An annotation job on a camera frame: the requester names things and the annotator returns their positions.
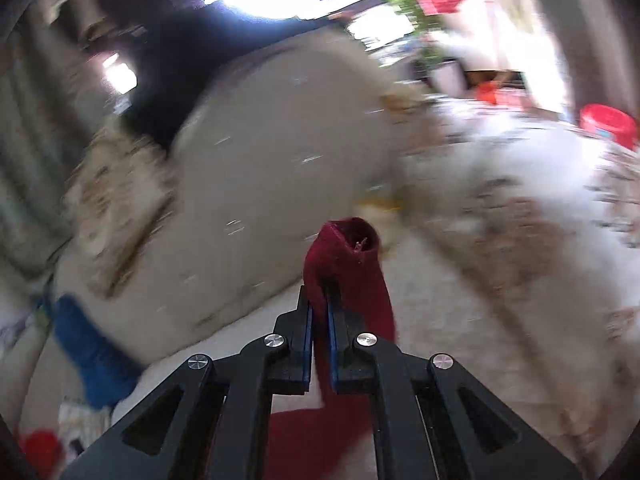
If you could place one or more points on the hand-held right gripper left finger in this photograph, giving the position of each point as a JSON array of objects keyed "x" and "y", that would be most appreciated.
[{"x": 307, "y": 350}]

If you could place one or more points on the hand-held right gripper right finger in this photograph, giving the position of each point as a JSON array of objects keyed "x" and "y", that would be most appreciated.
[{"x": 334, "y": 355}]

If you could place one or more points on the dark red knit garment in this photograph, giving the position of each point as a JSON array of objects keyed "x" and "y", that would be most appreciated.
[{"x": 360, "y": 280}]

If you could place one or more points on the cream embroidered pillow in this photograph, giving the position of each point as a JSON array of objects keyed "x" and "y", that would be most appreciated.
[{"x": 82, "y": 417}]

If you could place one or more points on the blue fluffy cloth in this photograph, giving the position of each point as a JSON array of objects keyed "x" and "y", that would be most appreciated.
[{"x": 95, "y": 355}]

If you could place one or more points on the white quilted bedspread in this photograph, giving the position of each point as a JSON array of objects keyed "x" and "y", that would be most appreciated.
[{"x": 450, "y": 360}]

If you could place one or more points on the beige tufted bed headboard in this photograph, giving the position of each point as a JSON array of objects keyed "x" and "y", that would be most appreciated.
[{"x": 275, "y": 160}]

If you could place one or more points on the beige fringed pillow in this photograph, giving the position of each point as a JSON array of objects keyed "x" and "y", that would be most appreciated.
[{"x": 120, "y": 200}]

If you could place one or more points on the white floral patterned cloth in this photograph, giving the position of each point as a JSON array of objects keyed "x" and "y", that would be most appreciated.
[{"x": 525, "y": 160}]

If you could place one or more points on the grey-green embroidered cushion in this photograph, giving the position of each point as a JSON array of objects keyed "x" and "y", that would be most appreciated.
[{"x": 30, "y": 160}]

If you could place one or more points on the person in dark clothing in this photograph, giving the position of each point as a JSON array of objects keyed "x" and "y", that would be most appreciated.
[{"x": 165, "y": 70}]

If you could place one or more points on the green potted plant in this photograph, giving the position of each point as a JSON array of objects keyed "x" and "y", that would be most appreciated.
[{"x": 415, "y": 25}]

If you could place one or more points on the red plastic bucket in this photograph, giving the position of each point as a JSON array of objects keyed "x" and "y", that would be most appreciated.
[{"x": 607, "y": 122}]

